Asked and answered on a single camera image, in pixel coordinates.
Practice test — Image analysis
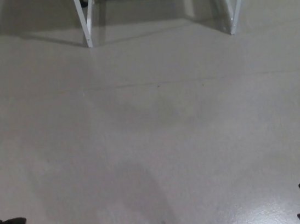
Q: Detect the white table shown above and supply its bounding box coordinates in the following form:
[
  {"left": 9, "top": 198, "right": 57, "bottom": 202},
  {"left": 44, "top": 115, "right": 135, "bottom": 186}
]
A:
[{"left": 71, "top": 0, "right": 257, "bottom": 55}]

